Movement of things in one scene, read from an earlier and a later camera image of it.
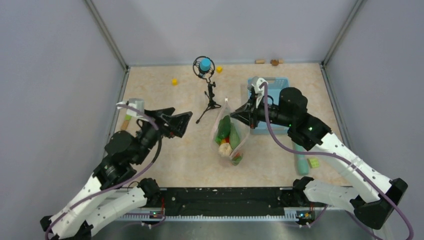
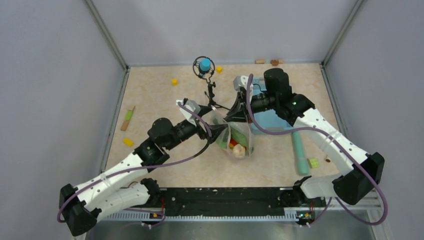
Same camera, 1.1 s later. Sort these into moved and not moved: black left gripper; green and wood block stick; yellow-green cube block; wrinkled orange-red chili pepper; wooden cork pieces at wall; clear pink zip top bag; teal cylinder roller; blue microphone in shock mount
Moved: wrinkled orange-red chili pepper; black left gripper; clear pink zip top bag
Not moved: wooden cork pieces at wall; yellow-green cube block; green and wood block stick; teal cylinder roller; blue microphone in shock mount
